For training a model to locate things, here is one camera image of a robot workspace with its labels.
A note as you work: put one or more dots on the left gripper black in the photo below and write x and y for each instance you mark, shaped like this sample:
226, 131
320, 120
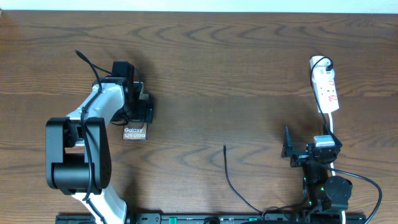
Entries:
141, 115

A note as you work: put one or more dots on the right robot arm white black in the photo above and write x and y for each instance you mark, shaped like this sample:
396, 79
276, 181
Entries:
326, 195

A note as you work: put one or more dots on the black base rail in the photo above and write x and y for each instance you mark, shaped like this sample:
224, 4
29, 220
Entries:
156, 218

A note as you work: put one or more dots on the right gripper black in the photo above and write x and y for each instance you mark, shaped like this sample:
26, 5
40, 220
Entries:
299, 157

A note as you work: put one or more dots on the white power strip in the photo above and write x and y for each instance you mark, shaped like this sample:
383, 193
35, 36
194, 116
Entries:
323, 81

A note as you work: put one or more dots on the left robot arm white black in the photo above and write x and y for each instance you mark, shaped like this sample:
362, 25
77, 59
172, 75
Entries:
78, 159

